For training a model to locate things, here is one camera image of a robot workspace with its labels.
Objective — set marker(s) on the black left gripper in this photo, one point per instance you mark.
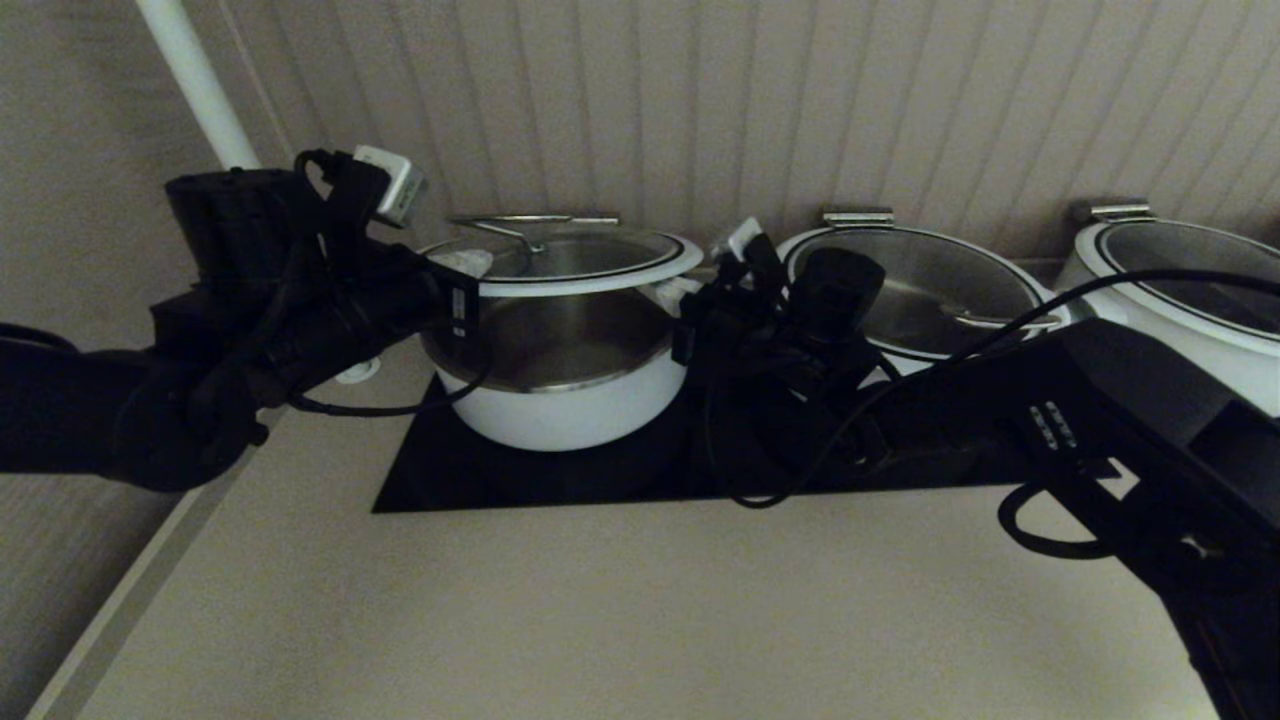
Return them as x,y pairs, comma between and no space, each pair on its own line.
390,300

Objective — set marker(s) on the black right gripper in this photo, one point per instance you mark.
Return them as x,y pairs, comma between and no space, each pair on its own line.
750,340

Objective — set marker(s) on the glass lid white rim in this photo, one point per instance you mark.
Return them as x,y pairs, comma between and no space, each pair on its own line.
950,280
600,255
1200,250

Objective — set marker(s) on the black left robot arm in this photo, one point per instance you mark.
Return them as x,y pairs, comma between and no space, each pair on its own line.
90,420

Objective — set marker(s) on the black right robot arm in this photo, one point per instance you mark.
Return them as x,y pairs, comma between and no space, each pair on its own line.
1100,400

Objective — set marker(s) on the white pot steel interior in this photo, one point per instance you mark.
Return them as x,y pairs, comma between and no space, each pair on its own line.
858,217
570,415
1240,370

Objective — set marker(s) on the large black glass cooktop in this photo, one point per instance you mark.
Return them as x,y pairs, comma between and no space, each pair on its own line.
560,480

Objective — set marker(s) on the white support pole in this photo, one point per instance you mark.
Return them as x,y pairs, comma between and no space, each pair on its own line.
195,80

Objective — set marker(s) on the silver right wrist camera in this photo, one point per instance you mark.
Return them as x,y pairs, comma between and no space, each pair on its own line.
742,238

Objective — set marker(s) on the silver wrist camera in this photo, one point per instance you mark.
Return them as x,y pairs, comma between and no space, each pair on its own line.
395,185
742,238

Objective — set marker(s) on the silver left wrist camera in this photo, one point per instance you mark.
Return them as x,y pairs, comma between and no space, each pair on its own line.
395,185

